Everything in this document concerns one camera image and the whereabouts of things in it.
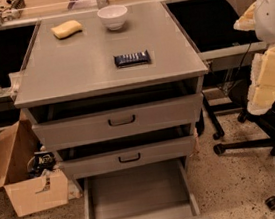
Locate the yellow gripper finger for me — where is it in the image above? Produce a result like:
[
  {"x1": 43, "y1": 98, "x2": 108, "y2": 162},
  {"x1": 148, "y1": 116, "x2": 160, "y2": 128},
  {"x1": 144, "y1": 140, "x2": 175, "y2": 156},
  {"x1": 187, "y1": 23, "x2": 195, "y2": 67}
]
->
[
  {"x1": 233, "y1": 2, "x2": 256, "y2": 32},
  {"x1": 247, "y1": 45, "x2": 275, "y2": 116}
]

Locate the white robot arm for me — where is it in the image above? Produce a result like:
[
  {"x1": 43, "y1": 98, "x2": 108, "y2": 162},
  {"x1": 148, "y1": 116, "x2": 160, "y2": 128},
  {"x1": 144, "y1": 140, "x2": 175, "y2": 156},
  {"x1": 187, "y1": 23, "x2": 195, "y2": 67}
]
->
[{"x1": 233, "y1": 0, "x2": 275, "y2": 116}]

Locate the grey drawer cabinet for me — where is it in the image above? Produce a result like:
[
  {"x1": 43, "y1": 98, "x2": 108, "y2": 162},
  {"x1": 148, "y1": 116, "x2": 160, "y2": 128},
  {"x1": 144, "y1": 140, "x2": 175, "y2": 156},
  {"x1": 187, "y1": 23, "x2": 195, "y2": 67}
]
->
[{"x1": 3, "y1": 0, "x2": 222, "y2": 198}]

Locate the grey middle drawer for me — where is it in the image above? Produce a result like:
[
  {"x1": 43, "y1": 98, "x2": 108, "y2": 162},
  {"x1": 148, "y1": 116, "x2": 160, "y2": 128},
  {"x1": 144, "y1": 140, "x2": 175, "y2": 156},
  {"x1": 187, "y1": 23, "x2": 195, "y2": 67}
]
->
[{"x1": 59, "y1": 124, "x2": 195, "y2": 180}]

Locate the grey drawer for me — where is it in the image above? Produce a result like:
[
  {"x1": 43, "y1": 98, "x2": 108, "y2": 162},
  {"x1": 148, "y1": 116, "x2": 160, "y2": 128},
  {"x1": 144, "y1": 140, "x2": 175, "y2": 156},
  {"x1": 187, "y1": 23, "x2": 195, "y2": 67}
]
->
[
  {"x1": 32, "y1": 80, "x2": 203, "y2": 151},
  {"x1": 59, "y1": 124, "x2": 195, "y2": 180},
  {"x1": 84, "y1": 159, "x2": 210, "y2": 219}
]

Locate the grey bottom drawer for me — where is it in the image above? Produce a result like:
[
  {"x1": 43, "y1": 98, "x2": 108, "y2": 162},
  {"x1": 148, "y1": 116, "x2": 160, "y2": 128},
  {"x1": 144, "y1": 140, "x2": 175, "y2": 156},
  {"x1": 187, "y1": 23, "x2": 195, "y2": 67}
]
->
[{"x1": 84, "y1": 159, "x2": 210, "y2": 219}]

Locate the grey top drawer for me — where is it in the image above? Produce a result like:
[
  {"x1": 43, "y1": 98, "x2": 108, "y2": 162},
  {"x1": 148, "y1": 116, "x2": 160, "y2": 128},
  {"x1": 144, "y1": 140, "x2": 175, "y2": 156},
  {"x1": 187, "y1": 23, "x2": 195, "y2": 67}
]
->
[{"x1": 32, "y1": 80, "x2": 203, "y2": 151}]

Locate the white ceramic bowl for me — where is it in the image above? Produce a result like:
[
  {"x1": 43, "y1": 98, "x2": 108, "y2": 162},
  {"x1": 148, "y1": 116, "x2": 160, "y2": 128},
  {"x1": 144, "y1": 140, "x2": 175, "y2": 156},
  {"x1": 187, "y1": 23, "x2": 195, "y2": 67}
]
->
[{"x1": 97, "y1": 4, "x2": 128, "y2": 30}]

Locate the yellow sponge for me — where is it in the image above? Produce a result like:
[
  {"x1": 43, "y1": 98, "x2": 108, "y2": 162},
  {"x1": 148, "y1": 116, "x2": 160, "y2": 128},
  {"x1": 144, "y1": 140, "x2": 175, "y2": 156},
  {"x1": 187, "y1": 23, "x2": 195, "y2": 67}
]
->
[{"x1": 51, "y1": 20, "x2": 83, "y2": 39}]

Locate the dark bag in box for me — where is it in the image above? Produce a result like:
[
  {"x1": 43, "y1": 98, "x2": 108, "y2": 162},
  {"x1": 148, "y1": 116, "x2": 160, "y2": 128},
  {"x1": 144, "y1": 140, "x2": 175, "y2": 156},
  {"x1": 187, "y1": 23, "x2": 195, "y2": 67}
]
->
[{"x1": 27, "y1": 151, "x2": 56, "y2": 178}]

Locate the open cardboard box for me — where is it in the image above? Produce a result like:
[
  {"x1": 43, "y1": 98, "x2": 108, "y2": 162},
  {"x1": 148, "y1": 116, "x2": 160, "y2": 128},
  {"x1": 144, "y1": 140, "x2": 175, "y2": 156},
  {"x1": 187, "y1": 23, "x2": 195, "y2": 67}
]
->
[{"x1": 0, "y1": 117, "x2": 69, "y2": 217}]

